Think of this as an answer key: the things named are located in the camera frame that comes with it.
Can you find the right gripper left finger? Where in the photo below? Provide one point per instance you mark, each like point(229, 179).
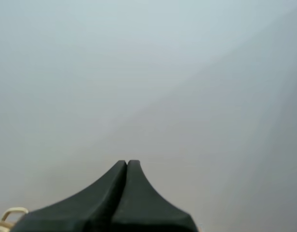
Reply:
point(90, 205)

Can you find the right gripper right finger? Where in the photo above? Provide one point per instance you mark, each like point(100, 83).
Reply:
point(143, 205)

